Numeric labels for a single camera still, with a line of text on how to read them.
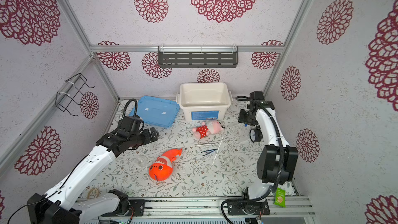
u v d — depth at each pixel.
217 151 0.93
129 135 0.58
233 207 0.73
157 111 1.14
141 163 0.89
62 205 0.39
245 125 0.87
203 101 1.19
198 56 0.94
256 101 0.60
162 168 0.78
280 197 0.76
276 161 0.45
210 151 0.92
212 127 0.97
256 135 0.92
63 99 0.73
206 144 0.97
